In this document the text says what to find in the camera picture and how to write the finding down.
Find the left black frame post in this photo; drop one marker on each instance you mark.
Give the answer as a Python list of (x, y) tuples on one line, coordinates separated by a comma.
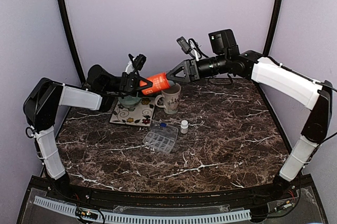
[(70, 40)]

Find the small white pill bottle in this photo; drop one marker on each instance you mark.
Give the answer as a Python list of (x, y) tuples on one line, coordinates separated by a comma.
[(184, 126)]

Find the black front rail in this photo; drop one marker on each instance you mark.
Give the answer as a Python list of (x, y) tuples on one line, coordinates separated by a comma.
[(250, 197)]

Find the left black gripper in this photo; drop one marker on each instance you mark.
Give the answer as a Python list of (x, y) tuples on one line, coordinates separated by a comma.
[(129, 82)]

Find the clear plastic pill organizer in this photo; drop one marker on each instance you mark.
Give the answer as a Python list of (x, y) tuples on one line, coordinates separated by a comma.
[(161, 136)]

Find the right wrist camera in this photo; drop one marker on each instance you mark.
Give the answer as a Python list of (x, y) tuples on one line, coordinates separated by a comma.
[(188, 49)]

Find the floral rectangular ceramic plate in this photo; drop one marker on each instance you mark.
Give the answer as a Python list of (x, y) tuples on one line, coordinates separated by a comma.
[(141, 115)]

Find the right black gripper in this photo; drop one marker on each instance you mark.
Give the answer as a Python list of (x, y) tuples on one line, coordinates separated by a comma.
[(190, 69)]

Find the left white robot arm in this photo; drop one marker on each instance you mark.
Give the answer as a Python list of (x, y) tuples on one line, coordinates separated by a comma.
[(41, 106)]

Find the right black frame post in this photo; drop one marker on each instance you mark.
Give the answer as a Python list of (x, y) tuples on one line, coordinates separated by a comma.
[(272, 27)]

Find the cream ceramic mug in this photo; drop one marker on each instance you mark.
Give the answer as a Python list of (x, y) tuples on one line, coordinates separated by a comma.
[(169, 99)]

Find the black frame post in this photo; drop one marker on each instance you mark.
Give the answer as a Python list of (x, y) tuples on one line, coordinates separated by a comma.
[(70, 40), (272, 27)]

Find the light green ceramic bowl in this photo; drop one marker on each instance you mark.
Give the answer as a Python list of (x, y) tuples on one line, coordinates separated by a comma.
[(128, 102)]

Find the orange pill bottle grey cap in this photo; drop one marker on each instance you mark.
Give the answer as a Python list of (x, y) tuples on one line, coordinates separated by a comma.
[(159, 83)]

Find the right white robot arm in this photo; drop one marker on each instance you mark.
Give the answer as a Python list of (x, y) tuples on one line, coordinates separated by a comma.
[(314, 95)]

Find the white slotted cable duct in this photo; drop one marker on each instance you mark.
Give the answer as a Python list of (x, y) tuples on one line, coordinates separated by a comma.
[(89, 215)]

